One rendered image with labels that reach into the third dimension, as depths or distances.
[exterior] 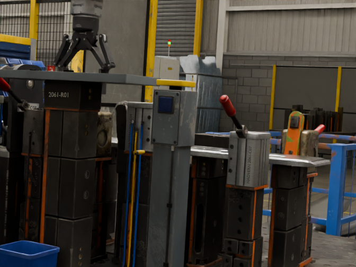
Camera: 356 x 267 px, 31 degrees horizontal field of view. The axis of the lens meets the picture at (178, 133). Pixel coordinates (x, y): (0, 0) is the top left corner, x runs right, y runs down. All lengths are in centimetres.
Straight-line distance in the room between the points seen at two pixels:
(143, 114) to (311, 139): 48
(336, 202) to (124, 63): 243
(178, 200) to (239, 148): 19
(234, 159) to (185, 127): 16
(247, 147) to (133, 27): 394
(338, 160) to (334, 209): 24
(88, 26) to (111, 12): 320
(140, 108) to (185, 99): 24
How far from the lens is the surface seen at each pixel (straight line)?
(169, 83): 130
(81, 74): 137
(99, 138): 163
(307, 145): 171
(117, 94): 513
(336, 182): 332
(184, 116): 129
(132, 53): 526
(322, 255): 195
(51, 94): 146
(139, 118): 151
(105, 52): 182
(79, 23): 185
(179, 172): 131
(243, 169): 140
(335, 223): 335
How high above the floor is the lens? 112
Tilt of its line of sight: 3 degrees down
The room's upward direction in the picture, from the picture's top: 3 degrees clockwise
